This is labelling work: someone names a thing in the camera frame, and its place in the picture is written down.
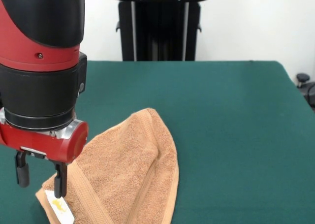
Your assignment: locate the dark green table cloth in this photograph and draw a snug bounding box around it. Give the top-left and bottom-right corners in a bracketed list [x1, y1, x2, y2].
[0, 60, 315, 224]

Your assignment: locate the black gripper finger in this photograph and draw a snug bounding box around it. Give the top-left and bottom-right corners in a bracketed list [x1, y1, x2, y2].
[53, 161, 68, 199]
[15, 151, 31, 189]

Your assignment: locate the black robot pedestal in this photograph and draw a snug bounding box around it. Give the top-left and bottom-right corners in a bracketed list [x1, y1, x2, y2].
[107, 0, 214, 62]

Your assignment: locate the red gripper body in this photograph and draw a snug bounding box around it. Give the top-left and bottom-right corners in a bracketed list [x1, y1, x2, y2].
[0, 120, 89, 164]

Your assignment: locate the tan terry towel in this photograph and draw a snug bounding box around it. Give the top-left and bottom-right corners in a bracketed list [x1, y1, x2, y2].
[35, 107, 180, 224]

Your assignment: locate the office chair base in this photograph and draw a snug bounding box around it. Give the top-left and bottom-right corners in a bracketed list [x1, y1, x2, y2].
[296, 73, 315, 111]

